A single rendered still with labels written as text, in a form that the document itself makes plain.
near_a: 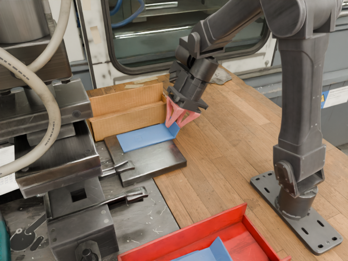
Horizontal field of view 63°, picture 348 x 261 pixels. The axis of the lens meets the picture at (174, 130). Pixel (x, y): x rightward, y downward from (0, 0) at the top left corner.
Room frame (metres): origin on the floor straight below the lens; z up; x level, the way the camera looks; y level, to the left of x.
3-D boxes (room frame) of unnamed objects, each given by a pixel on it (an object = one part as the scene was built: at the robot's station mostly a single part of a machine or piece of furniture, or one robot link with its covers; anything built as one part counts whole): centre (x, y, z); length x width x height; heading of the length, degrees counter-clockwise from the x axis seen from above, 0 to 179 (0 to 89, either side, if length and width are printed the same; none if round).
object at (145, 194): (0.33, 0.08, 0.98); 0.07 x 0.02 x 0.01; 115
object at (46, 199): (0.31, 0.22, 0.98); 0.07 x 0.01 x 0.03; 25
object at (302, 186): (0.38, -0.24, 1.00); 0.09 x 0.06 x 0.06; 121
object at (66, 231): (0.35, 0.19, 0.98); 0.20 x 0.10 x 0.01; 25
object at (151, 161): (0.54, 0.08, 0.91); 0.17 x 0.16 x 0.02; 25
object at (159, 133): (0.58, 0.07, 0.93); 0.15 x 0.07 x 0.03; 114
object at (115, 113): (0.69, 0.13, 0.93); 0.25 x 0.13 x 0.08; 115
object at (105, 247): (0.35, 0.19, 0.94); 0.20 x 0.10 x 0.07; 25
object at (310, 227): (0.37, -0.24, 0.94); 0.20 x 0.07 x 0.08; 25
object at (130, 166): (0.40, 0.12, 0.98); 0.07 x 0.02 x 0.01; 115
